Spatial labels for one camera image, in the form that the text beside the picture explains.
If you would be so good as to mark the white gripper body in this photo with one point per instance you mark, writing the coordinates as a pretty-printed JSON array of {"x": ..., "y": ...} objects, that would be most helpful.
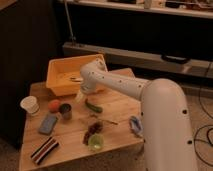
[{"x": 80, "y": 96}]

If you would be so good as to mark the green pepper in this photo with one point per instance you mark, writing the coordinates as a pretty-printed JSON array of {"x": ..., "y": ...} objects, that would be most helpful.
[{"x": 93, "y": 107}]

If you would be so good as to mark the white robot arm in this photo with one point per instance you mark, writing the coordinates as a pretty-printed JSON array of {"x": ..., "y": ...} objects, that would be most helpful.
[{"x": 167, "y": 131}]

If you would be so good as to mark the green plastic cup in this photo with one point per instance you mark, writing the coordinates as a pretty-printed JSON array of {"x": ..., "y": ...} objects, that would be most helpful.
[{"x": 96, "y": 142}]

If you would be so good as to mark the white paper cup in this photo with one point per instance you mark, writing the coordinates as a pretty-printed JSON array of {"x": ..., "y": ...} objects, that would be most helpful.
[{"x": 30, "y": 105}]

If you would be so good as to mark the utensil inside bin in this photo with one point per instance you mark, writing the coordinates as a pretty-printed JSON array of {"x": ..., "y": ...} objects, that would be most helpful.
[{"x": 73, "y": 79}]

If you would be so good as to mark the dark metal can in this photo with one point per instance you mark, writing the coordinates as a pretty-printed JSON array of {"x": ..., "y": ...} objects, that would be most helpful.
[{"x": 66, "y": 110}]

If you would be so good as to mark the yellow plastic bin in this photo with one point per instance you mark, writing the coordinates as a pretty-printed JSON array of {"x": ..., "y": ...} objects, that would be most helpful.
[{"x": 61, "y": 71}]

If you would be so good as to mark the orange fruit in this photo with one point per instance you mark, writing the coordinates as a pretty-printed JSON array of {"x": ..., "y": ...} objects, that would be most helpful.
[{"x": 53, "y": 105}]

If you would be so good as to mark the blue sponge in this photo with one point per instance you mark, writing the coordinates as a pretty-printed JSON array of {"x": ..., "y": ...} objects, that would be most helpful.
[{"x": 48, "y": 124}]

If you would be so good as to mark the wooden table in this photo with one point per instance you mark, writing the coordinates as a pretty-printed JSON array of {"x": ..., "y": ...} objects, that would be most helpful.
[{"x": 117, "y": 108}]

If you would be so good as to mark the striped rectangular packet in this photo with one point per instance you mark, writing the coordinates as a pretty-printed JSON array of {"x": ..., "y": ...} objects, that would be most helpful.
[{"x": 39, "y": 155}]

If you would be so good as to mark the metal stand pole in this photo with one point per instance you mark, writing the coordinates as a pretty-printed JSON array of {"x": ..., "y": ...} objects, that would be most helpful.
[{"x": 72, "y": 36}]

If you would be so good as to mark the blue white cloth pouch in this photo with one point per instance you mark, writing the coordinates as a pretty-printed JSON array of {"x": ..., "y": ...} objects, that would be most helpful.
[{"x": 136, "y": 126}]

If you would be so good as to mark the long low shelf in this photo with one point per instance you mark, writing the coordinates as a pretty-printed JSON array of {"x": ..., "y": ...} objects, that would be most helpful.
[{"x": 139, "y": 59}]

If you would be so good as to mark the black handle on shelf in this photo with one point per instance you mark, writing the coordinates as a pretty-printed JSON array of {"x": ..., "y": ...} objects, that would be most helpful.
[{"x": 175, "y": 59}]

